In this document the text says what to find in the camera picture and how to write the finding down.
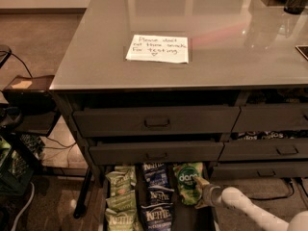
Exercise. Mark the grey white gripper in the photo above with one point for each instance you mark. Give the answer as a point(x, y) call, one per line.
point(212, 192)

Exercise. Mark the green dang rice chip bag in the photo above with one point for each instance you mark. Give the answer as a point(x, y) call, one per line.
point(185, 174)

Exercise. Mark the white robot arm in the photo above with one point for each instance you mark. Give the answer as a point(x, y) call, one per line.
point(233, 199)

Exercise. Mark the middle left dark drawer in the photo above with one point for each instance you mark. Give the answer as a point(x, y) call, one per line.
point(155, 152)

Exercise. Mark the dark drawer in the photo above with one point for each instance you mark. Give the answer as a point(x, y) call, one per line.
point(260, 170)
point(155, 152)
point(152, 121)
point(272, 117)
point(279, 149)

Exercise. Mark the bottom right dark drawer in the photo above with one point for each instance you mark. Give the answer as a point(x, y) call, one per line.
point(260, 170)

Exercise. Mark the blue Kettle chip bag middle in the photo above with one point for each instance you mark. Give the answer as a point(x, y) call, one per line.
point(159, 194)

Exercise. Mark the blue kettle chip bag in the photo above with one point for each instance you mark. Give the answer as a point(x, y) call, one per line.
point(157, 217)
point(155, 174)
point(159, 194)

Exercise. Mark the blue Kettle chip bag back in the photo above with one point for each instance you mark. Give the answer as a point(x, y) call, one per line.
point(155, 174)

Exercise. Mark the blue Kettle chip bag front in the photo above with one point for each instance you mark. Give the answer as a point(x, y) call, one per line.
point(157, 217)

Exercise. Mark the middle right dark drawer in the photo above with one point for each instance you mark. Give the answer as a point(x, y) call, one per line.
point(279, 149)

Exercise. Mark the open bottom left drawer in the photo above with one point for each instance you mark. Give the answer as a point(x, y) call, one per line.
point(184, 217)

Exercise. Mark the green Kettle chip bag back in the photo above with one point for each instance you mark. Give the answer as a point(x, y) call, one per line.
point(122, 180)

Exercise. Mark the green kettle chip bag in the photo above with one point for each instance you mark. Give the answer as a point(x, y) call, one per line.
point(121, 221)
point(122, 180)
point(122, 202)

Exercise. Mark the green Kettle chip bag middle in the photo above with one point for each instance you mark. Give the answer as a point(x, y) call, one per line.
point(122, 202)

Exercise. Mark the dark snack bags in drawer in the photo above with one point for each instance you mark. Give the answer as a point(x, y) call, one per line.
point(271, 135)

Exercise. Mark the green Kettle chip bag front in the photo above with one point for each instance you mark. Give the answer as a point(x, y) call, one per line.
point(121, 221)

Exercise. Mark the top right dark drawer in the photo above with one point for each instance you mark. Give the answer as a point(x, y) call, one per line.
point(272, 117)

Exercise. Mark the top left dark drawer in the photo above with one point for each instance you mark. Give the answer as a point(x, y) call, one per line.
point(152, 121)

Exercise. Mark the white handwritten paper note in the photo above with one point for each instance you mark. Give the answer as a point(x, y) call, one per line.
point(161, 49)

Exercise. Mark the dark crate with green items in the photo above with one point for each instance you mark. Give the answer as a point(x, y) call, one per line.
point(15, 171)

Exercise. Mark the dark side table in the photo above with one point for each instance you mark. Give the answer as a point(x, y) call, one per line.
point(31, 95)

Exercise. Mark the black mesh cup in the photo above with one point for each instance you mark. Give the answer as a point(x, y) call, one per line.
point(295, 6)

